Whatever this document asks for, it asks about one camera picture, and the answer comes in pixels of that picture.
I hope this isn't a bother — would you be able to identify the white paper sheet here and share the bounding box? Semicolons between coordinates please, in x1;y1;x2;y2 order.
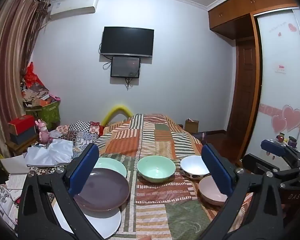
1;155;30;175

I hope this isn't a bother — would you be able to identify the green bowl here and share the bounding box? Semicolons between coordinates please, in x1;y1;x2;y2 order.
137;155;177;183

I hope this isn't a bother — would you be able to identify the orange striped patchwork blanket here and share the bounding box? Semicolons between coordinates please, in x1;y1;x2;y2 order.
95;114;265;240

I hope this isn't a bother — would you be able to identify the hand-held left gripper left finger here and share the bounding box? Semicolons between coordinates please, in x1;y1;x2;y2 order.
17;143;105;240

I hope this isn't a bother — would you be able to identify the striped brown curtain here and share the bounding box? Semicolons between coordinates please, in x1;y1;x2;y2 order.
0;0;49;160

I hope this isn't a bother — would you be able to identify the pink bowl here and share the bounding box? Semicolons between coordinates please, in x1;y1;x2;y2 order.
198;175;229;205

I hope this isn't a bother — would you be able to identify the checkered patchwork quilt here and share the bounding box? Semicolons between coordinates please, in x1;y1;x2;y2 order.
49;120;108;160

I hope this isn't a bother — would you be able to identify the white air conditioner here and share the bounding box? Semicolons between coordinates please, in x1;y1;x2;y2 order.
49;0;98;20

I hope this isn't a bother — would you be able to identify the red plastic bag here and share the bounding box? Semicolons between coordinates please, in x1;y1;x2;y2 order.
25;62;47;87

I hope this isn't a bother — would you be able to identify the red box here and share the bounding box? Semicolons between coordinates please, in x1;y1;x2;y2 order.
8;115;37;135

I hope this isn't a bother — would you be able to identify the open notebook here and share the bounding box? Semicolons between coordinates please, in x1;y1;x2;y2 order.
5;174;28;202

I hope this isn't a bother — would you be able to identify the cardboard box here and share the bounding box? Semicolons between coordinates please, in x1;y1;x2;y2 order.
185;119;199;133

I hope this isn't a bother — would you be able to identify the purple plate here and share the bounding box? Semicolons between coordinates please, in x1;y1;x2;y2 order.
72;168;130;212

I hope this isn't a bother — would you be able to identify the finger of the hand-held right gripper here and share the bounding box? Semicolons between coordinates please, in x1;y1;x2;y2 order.
261;139;294;160
241;153;281;175

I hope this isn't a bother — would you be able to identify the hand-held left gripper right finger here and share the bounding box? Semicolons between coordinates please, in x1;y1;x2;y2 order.
200;143;284;240

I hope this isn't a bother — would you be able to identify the yellow foam tube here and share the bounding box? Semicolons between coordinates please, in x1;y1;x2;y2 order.
101;104;132;127

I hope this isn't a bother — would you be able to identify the small black wall monitor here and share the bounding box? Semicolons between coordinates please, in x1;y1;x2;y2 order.
110;56;141;78

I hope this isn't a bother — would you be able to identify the white spotted bowl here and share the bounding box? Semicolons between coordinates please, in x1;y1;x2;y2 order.
180;155;211;180

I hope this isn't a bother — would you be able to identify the pink rabbit toy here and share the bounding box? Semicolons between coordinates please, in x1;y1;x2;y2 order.
34;119;52;144

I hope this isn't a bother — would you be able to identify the black wall television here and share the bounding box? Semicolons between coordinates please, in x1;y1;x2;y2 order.
101;26;155;58

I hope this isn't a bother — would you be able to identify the green storage box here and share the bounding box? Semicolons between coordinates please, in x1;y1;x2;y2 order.
25;100;62;128

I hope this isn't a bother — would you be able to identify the pile of printed paper bags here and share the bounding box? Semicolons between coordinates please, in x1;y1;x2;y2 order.
21;79;52;108

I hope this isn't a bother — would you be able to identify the brown wooden door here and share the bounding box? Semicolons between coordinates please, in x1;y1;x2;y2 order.
226;36;257;155

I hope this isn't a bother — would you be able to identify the dark grey box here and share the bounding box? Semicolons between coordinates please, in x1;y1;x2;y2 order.
9;127;38;145

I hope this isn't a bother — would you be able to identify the wooden overhead cabinet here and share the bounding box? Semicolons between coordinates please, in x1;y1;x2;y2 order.
207;0;300;40

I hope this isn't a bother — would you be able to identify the white plate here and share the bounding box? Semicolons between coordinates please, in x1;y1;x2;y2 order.
52;197;122;239

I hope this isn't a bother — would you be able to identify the white cloth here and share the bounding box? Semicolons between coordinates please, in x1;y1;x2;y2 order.
24;139;74;167

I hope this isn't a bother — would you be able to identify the pale green plate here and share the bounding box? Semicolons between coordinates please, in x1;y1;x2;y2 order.
92;157;127;179

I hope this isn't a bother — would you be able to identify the white wardrobe with pink hearts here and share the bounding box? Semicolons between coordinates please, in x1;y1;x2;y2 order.
255;7;300;160

